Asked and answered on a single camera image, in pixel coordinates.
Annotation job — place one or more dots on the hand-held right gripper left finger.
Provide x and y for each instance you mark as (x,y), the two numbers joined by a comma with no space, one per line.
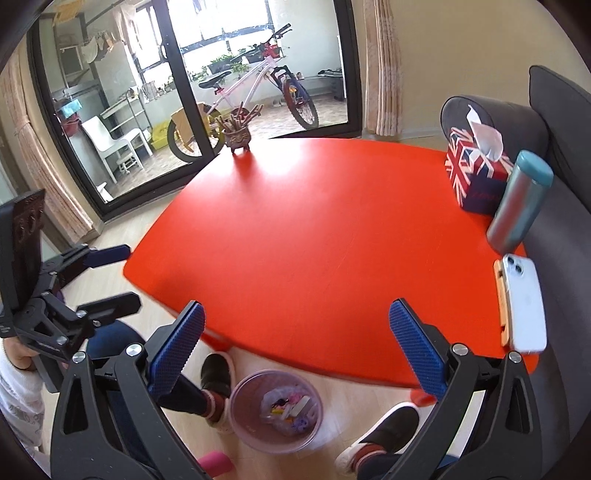
(180,346)

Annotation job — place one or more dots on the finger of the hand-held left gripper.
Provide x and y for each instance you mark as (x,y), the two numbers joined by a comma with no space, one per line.
(108,256)
(115,304)

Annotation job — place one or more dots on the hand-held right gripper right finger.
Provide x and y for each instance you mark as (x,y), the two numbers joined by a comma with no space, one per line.
(415,346)

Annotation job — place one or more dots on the purple translucent bin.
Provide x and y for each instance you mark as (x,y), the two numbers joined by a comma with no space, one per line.
(249,424)

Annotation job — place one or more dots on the person's left forearm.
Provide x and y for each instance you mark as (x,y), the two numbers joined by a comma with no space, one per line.
(21,406)

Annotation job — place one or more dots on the person's left hand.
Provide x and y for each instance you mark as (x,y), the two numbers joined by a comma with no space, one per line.
(14,357)

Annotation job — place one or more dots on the person's left leg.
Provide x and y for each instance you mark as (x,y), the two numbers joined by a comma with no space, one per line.
(111,332)

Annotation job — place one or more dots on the person's left shoe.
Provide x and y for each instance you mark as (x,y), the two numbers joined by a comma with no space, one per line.
(216,374)

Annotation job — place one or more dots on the person's shoe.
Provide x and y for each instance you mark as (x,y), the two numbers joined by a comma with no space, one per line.
(216,374)
(388,429)

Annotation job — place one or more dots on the person's right shoe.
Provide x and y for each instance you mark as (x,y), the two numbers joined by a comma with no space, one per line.
(388,429)

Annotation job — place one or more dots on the wooden phone stand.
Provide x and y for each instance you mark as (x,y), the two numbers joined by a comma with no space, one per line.
(501,300)

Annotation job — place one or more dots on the white chair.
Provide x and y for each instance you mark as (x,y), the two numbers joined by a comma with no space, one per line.
(106,141)

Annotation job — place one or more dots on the beige curtain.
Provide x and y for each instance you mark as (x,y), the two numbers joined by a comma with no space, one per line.
(41,161)
(382,69)

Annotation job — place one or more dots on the white smartphone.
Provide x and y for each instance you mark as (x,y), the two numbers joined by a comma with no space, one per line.
(526,304)

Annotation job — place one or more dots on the pink cylinder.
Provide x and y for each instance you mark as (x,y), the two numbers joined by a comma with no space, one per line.
(214,464)

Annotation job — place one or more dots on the yellow crate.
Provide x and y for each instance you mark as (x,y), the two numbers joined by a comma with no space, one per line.
(159,134)

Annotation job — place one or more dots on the red bucket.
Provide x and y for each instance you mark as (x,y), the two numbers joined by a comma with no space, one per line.
(70,122)

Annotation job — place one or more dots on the flag print tissue box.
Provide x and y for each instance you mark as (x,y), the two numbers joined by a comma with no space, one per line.
(466,184)

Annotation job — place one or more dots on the silver tumbler teal lid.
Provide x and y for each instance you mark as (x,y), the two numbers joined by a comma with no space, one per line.
(517,207)

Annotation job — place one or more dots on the brown pot with sticks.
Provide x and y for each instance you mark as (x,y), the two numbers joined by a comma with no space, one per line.
(236,136)

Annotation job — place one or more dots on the grey sofa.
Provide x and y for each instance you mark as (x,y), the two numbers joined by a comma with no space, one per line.
(568,207)

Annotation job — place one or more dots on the white bicycle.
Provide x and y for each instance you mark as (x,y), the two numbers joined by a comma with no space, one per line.
(249,87)

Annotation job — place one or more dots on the white tissue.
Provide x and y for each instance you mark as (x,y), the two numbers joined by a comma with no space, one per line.
(487,136)

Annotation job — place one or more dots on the row of potted plants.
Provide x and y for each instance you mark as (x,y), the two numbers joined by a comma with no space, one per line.
(221,64)

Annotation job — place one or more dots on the shoe rack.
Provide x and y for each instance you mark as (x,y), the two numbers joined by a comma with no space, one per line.
(331,83)

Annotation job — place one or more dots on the black sliding door frame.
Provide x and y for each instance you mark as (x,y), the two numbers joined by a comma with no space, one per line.
(348,69)

